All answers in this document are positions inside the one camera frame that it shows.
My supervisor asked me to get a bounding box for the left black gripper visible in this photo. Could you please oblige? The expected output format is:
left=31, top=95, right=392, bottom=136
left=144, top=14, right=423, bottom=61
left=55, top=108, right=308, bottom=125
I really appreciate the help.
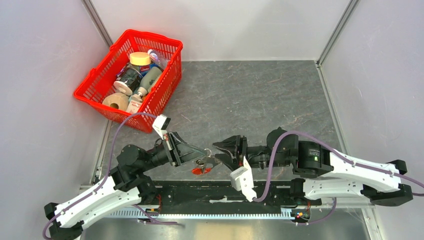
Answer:
left=140, top=131, right=209, bottom=172

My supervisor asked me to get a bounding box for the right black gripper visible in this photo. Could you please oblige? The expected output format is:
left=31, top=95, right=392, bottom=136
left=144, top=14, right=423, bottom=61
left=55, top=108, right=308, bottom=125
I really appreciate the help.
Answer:
left=212, top=133, right=291, bottom=170

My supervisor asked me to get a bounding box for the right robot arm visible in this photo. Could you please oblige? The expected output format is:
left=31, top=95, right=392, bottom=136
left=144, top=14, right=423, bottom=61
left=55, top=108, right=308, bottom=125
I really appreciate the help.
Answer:
left=213, top=128, right=414, bottom=207

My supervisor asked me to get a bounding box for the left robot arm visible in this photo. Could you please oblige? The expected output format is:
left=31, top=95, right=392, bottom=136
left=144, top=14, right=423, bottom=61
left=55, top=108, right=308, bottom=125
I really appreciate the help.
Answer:
left=43, top=132, right=208, bottom=240

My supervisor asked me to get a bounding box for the white red small bottle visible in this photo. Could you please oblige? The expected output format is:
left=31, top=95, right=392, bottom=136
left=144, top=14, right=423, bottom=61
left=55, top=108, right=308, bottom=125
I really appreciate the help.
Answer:
left=126, top=94, right=143, bottom=114

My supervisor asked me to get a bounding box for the tape roll beige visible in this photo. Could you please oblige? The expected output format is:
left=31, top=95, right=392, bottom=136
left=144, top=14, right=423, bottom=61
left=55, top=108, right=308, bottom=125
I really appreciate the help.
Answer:
left=102, top=92, right=129, bottom=112

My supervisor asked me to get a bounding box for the grey green bottle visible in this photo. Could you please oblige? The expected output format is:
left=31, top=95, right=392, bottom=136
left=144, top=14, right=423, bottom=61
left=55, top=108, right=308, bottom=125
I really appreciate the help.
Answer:
left=135, top=66, right=162, bottom=97

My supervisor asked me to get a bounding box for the dark jar with beige lid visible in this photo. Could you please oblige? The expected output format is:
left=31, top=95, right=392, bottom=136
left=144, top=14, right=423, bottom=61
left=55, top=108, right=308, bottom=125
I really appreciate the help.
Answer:
left=113, top=64, right=142, bottom=96

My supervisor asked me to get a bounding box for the jar with yellow lid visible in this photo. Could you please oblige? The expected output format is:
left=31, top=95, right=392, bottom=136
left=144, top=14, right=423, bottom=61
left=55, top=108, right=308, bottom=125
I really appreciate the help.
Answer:
left=129, top=51, right=152, bottom=66

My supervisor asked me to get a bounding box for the red plastic basket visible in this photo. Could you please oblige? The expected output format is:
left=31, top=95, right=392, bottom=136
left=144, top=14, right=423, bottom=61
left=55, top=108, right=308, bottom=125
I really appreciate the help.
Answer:
left=73, top=29, right=183, bottom=133

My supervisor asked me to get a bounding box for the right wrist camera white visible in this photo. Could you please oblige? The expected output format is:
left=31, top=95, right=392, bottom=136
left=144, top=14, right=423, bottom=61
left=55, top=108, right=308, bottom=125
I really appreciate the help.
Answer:
left=229, top=156, right=257, bottom=202

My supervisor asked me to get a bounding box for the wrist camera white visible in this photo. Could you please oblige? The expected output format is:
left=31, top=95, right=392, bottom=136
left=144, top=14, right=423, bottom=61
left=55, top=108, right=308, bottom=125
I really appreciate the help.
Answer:
left=152, top=114, right=171, bottom=140
left=229, top=156, right=257, bottom=202

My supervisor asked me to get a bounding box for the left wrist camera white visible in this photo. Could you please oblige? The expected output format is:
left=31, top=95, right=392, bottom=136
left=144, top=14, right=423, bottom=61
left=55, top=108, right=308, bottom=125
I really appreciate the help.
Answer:
left=152, top=114, right=171, bottom=140

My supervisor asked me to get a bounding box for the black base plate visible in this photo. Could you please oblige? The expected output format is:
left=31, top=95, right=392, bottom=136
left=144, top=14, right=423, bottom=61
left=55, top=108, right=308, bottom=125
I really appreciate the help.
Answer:
left=139, top=180, right=322, bottom=214

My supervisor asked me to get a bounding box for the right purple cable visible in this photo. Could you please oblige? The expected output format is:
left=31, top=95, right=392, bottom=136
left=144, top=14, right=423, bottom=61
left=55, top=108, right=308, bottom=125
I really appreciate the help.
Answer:
left=253, top=130, right=424, bottom=226

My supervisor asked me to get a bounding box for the purple cable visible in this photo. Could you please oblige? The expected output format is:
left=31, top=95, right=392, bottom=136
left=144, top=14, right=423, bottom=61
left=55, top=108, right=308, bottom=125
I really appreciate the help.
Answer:
left=42, top=112, right=158, bottom=240
left=253, top=130, right=424, bottom=226

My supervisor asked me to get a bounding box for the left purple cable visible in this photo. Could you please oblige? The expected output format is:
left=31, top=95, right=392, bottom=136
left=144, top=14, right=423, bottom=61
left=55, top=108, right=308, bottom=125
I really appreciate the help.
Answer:
left=42, top=112, right=158, bottom=240

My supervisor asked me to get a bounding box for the slotted aluminium rail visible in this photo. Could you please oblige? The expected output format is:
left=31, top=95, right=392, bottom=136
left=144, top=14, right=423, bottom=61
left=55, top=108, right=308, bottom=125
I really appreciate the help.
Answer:
left=105, top=207, right=307, bottom=221

